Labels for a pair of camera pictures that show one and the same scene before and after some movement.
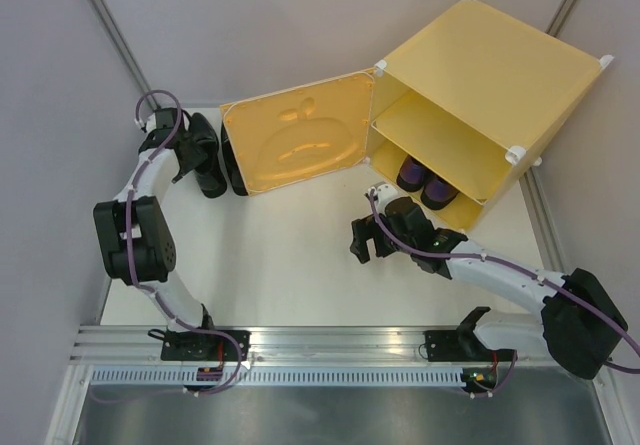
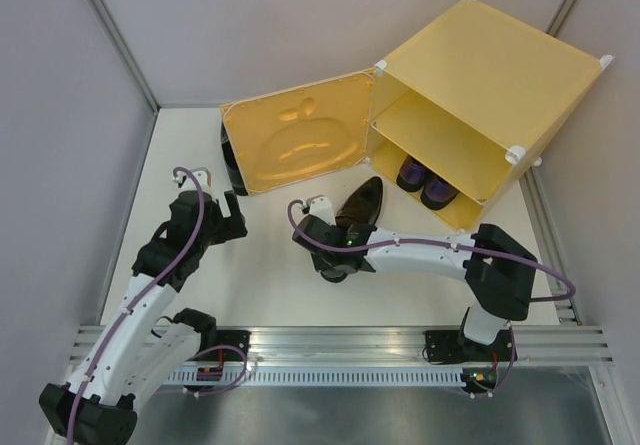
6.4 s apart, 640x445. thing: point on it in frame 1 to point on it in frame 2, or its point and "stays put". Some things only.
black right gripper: (363, 230) to (320, 263)
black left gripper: (197, 157) to (230, 228)
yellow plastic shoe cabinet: (478, 95) stays put
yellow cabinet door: (292, 135) stays put
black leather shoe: (203, 132) to (361, 206)
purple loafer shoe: (411, 175) stays put
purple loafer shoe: (435, 194) stays put
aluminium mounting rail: (277, 344) stays put
